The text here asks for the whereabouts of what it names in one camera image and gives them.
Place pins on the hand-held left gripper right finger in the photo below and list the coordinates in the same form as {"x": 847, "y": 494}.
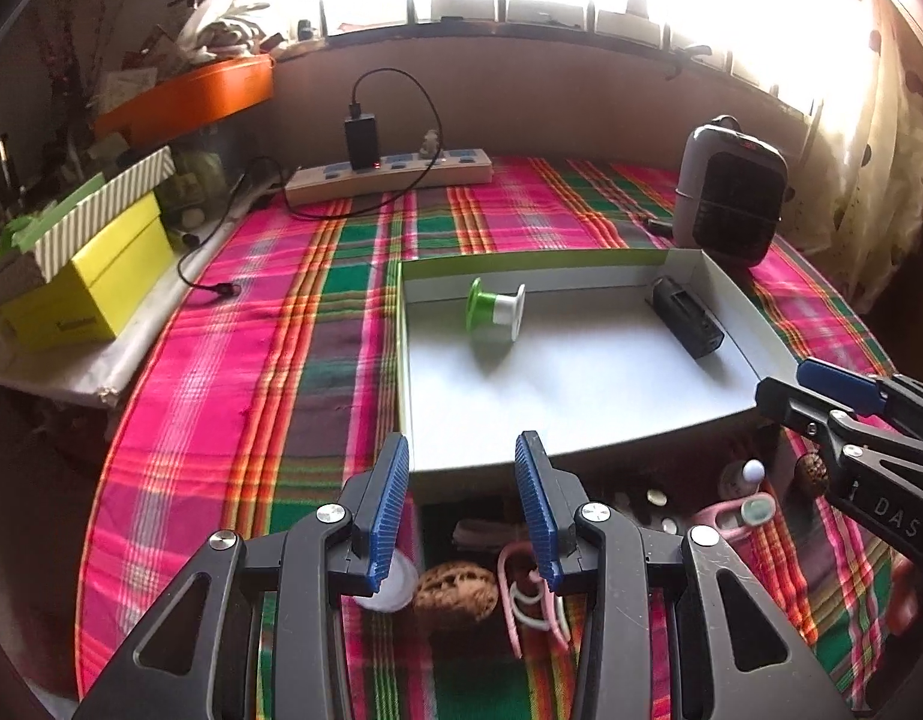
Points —
{"x": 532, "y": 510}

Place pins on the dark window latch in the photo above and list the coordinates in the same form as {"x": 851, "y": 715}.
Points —
{"x": 686, "y": 54}

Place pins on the black charger adapter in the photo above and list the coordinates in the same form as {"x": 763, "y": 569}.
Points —
{"x": 360, "y": 142}

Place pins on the small black device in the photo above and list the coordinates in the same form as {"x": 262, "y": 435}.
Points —
{"x": 686, "y": 315}

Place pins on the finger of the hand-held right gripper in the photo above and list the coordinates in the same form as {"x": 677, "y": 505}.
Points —
{"x": 791, "y": 405}
{"x": 836, "y": 382}

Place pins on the brown walnut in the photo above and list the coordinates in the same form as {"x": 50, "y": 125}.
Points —
{"x": 454, "y": 596}
{"x": 810, "y": 474}

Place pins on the grey space heater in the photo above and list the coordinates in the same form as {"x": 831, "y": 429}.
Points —
{"x": 731, "y": 195}

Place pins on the shallow white cardboard box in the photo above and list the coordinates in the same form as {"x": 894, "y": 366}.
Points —
{"x": 581, "y": 390}

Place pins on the pink plaid tablecloth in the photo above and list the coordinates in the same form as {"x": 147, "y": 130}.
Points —
{"x": 281, "y": 390}

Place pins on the yellow box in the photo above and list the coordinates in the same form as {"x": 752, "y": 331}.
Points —
{"x": 109, "y": 277}

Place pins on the green striped box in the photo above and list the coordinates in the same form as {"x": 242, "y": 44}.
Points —
{"x": 94, "y": 217}

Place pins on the beige power strip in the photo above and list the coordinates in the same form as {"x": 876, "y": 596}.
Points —
{"x": 319, "y": 184}

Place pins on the small white plug adapter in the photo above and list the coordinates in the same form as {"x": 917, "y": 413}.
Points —
{"x": 431, "y": 146}

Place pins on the spotted cream curtain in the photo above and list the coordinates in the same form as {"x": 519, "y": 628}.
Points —
{"x": 873, "y": 165}

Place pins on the white plastic bag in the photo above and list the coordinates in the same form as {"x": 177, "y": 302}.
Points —
{"x": 221, "y": 22}

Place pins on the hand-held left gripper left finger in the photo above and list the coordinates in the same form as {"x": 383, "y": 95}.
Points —
{"x": 386, "y": 510}

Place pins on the orange tray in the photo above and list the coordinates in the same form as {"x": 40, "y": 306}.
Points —
{"x": 206, "y": 94}

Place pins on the small clear candle cup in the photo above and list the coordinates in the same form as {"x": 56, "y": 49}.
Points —
{"x": 394, "y": 585}

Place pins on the green and white spool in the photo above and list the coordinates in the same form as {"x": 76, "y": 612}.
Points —
{"x": 491, "y": 307}

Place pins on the white paper sheet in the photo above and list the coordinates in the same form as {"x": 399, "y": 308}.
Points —
{"x": 131, "y": 360}

